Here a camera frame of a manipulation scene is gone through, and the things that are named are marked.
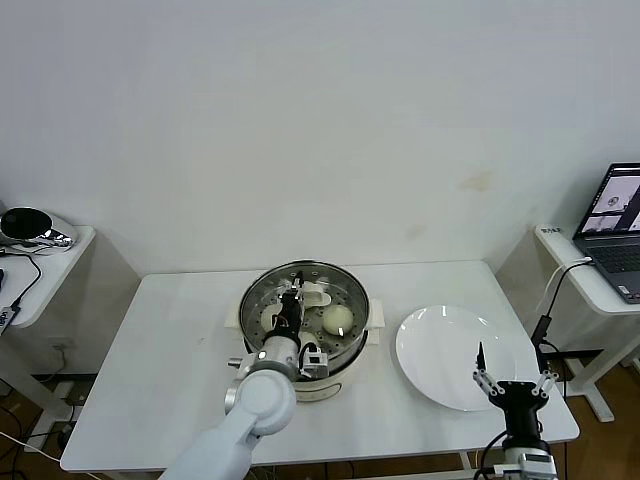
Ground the thin black desk cable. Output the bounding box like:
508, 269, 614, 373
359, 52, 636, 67
0, 251, 42, 310

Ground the cream electric cooking pot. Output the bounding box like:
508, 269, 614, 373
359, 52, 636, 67
222, 297, 387, 407

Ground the black and chrome device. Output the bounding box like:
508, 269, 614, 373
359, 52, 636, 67
0, 206, 77, 257

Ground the white rounded side table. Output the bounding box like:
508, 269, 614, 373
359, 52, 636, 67
0, 224, 97, 426

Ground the floor power strip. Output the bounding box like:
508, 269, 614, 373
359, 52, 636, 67
58, 380, 87, 407

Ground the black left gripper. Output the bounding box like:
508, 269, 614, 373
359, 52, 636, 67
269, 268, 307, 342

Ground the white table leg frame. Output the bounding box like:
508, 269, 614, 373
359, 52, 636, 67
249, 443, 534, 480

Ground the stainless steel steamer basket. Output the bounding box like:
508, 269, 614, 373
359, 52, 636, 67
236, 258, 371, 370

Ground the black power cable with adapter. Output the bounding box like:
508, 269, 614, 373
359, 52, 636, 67
529, 258, 595, 399

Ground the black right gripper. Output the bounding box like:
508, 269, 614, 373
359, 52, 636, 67
471, 341, 560, 452

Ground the dark grey open laptop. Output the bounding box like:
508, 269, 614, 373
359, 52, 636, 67
571, 160, 640, 305

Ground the white laptop cable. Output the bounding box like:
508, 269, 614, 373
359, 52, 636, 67
543, 255, 594, 305

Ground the small grey usb adapter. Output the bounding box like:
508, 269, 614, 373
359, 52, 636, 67
0, 303, 21, 335

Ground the round white plate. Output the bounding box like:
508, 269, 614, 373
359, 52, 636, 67
393, 304, 517, 413

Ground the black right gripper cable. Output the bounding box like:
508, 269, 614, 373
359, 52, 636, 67
478, 429, 509, 480

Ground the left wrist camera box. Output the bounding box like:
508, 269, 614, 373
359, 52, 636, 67
298, 351, 333, 380

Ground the white laptop side table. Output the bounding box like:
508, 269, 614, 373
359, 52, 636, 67
532, 224, 640, 422

